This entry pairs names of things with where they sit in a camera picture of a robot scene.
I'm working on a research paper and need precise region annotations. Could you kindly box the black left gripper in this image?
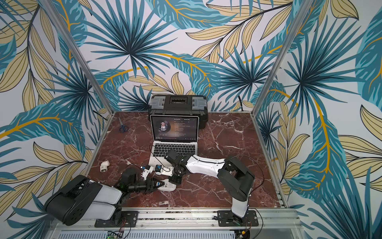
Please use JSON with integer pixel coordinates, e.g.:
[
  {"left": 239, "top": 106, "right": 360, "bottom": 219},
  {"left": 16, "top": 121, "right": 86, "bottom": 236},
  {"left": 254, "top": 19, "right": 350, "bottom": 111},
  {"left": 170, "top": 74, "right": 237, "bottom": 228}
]
[{"left": 129, "top": 177, "right": 165, "bottom": 195}]

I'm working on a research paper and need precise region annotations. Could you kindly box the white wireless mouse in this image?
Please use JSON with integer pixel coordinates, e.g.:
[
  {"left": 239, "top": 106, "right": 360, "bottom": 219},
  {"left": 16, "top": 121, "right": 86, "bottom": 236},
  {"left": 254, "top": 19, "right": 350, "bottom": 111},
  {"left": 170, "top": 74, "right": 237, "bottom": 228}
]
[{"left": 158, "top": 179, "right": 176, "bottom": 192}]

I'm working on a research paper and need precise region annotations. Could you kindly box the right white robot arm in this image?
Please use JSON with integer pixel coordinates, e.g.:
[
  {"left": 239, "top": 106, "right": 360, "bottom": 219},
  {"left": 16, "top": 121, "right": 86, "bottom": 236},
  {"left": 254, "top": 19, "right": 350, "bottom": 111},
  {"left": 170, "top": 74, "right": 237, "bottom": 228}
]
[{"left": 165, "top": 150, "right": 255, "bottom": 218}]

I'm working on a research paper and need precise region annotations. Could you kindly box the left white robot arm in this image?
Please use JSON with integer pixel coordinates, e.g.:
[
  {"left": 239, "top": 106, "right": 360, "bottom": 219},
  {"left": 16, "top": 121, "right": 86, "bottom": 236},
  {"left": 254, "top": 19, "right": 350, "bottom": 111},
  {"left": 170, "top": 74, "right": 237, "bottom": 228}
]
[{"left": 43, "top": 167, "right": 165, "bottom": 228}]

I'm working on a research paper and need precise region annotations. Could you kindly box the white pipe elbow fitting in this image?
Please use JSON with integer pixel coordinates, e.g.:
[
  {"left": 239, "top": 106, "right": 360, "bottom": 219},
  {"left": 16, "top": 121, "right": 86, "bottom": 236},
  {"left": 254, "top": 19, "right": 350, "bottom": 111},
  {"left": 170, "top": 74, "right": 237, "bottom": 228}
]
[{"left": 99, "top": 160, "right": 110, "bottom": 173}]

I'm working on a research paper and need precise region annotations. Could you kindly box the silver laptop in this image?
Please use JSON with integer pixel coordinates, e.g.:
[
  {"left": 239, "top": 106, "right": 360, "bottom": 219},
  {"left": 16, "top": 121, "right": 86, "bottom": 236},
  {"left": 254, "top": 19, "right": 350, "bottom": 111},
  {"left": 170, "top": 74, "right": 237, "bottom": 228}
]
[{"left": 148, "top": 115, "right": 199, "bottom": 167}]

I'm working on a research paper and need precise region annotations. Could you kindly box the black plastic toolbox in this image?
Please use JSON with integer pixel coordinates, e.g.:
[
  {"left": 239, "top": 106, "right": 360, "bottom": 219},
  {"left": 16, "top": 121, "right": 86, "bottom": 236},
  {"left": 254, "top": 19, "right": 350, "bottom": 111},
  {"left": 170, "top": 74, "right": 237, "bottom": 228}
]
[{"left": 148, "top": 95, "right": 209, "bottom": 129}]

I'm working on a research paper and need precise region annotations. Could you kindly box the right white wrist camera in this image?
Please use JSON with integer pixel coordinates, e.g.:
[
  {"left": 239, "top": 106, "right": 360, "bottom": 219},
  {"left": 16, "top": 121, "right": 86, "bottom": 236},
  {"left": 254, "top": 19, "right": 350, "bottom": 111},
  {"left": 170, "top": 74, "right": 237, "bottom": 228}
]
[{"left": 155, "top": 165, "right": 174, "bottom": 177}]

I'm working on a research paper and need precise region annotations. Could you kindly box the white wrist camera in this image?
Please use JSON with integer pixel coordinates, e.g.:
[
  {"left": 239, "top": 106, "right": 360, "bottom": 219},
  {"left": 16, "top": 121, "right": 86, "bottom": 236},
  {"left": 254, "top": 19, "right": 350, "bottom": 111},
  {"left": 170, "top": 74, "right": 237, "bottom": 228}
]
[
  {"left": 155, "top": 165, "right": 174, "bottom": 177},
  {"left": 140, "top": 165, "right": 154, "bottom": 180}
]

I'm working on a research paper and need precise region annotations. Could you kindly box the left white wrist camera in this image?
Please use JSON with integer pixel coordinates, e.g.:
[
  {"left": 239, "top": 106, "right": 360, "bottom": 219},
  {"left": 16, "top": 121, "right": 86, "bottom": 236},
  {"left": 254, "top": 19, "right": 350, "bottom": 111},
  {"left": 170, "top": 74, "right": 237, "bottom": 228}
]
[{"left": 140, "top": 165, "right": 154, "bottom": 180}]

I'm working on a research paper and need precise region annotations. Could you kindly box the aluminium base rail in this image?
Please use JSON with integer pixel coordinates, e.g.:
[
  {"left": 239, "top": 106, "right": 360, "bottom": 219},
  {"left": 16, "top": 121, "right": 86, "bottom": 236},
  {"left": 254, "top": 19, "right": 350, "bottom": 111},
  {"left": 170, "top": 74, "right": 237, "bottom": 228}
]
[{"left": 46, "top": 208, "right": 307, "bottom": 239}]

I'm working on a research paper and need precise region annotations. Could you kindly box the right aluminium frame post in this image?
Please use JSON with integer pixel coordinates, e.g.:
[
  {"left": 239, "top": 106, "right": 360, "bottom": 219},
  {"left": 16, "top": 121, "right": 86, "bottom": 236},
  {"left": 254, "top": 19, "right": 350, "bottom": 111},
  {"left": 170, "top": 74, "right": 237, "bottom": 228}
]
[{"left": 251, "top": 1, "right": 312, "bottom": 118}]

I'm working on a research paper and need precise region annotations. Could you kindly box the aluminium frame post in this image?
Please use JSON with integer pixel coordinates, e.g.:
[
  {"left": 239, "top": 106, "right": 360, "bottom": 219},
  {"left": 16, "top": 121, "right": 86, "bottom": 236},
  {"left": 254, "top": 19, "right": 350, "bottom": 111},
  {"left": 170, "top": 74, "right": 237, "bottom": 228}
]
[
  {"left": 251, "top": 1, "right": 312, "bottom": 118},
  {"left": 40, "top": 0, "right": 114, "bottom": 115}
]

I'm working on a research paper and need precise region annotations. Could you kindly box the left aluminium frame post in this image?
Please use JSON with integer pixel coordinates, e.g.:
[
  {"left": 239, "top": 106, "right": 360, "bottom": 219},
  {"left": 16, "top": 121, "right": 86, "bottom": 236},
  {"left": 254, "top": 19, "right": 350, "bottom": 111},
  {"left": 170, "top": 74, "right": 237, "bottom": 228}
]
[{"left": 40, "top": 0, "right": 114, "bottom": 115}]

